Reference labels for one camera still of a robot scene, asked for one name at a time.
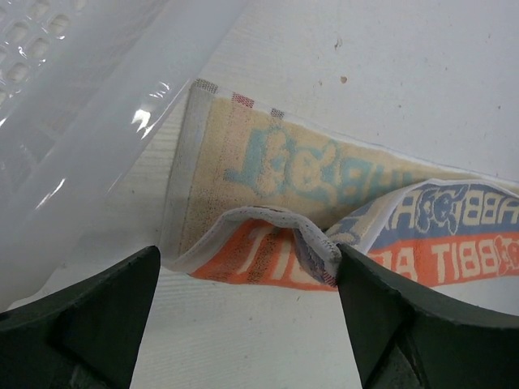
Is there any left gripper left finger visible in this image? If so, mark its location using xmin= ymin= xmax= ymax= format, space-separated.
xmin=1 ymin=246 xmax=161 ymax=388

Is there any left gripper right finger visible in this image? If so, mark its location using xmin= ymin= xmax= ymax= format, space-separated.
xmin=337 ymin=244 xmax=518 ymax=388

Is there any colourful rabbit print towel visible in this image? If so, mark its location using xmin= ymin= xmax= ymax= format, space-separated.
xmin=160 ymin=79 xmax=518 ymax=291

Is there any translucent plastic basket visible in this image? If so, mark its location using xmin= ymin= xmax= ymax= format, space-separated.
xmin=1 ymin=1 xmax=246 ymax=310

